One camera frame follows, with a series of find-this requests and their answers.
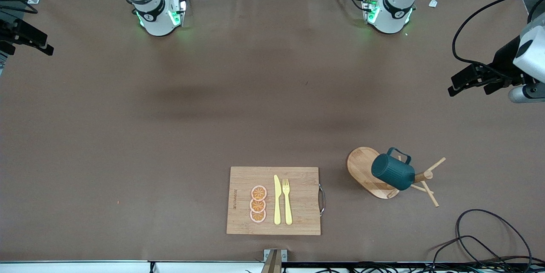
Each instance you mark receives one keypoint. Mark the metal edge bracket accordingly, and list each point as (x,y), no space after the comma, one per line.
(274,260)

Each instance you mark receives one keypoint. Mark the yellow plastic knife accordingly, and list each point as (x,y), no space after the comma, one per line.
(277,205)

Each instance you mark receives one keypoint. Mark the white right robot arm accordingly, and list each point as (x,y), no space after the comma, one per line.
(155,17)

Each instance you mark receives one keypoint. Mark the bamboo cutting board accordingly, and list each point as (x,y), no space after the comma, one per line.
(302,205)

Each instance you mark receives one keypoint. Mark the yellow plastic fork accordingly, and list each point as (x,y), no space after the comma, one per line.
(288,209)

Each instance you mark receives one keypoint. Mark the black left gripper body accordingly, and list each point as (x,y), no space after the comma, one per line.
(505,61)

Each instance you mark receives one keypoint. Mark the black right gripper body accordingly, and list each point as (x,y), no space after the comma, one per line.
(12,31)

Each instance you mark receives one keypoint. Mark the teal cup with yellow inside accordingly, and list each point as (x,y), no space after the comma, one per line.
(391,173)

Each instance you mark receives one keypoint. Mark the toy orange slice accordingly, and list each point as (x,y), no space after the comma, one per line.
(257,216)
(257,206)
(259,193)

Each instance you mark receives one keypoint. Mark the wooden cup rack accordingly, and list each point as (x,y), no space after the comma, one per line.
(359,166)

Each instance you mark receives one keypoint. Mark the white paper scrap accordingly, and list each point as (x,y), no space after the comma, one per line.
(433,3)

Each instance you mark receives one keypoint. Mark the brown table mat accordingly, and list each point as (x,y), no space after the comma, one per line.
(170,158)

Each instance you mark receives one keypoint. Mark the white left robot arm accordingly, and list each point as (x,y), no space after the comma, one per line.
(391,13)

